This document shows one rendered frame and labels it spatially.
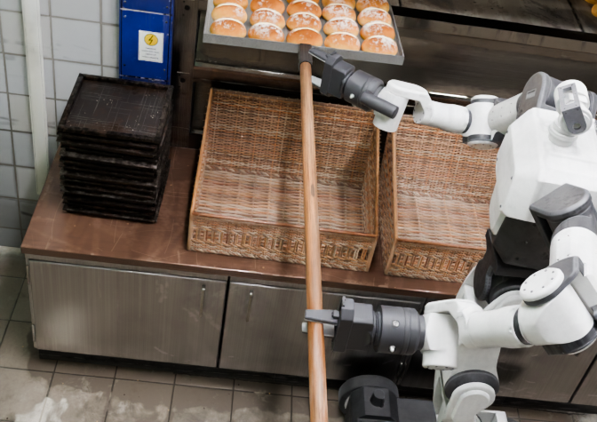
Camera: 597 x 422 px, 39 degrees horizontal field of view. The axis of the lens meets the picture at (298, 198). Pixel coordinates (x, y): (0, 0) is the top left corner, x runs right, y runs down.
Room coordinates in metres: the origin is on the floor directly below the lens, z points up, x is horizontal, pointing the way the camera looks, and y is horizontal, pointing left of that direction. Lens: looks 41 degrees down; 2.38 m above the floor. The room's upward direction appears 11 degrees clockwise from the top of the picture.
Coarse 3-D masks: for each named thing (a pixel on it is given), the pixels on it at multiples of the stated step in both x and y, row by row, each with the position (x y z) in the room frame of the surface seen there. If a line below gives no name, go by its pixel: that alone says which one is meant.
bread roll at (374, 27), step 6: (366, 24) 2.14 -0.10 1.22; (372, 24) 2.14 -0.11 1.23; (378, 24) 2.14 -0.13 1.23; (384, 24) 2.14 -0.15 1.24; (366, 30) 2.12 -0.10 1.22; (372, 30) 2.12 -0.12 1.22; (378, 30) 2.12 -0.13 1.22; (384, 30) 2.13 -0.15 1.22; (390, 30) 2.14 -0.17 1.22; (366, 36) 2.12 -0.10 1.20; (390, 36) 2.13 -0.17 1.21
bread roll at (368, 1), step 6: (360, 0) 2.29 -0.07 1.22; (366, 0) 2.28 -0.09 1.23; (372, 0) 2.28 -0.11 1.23; (378, 0) 2.29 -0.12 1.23; (384, 0) 2.30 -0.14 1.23; (360, 6) 2.28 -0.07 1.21; (366, 6) 2.27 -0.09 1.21; (372, 6) 2.27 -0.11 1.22; (378, 6) 2.28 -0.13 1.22; (384, 6) 2.28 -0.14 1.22
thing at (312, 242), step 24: (312, 96) 1.77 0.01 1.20; (312, 120) 1.66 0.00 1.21; (312, 144) 1.57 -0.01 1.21; (312, 168) 1.48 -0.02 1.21; (312, 192) 1.39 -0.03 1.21; (312, 216) 1.32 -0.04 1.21; (312, 240) 1.25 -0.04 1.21; (312, 264) 1.18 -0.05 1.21; (312, 288) 1.12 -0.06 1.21; (312, 336) 1.00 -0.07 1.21; (312, 360) 0.95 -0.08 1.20; (312, 384) 0.90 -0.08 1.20; (312, 408) 0.85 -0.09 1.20
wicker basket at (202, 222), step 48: (240, 96) 2.24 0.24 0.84; (240, 144) 2.20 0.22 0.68; (288, 144) 2.22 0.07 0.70; (336, 144) 2.24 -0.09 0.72; (240, 192) 2.07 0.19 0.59; (288, 192) 2.11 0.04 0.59; (336, 192) 2.16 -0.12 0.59; (192, 240) 1.77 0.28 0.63; (240, 240) 1.85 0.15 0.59; (288, 240) 1.80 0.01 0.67; (336, 240) 1.81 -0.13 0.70
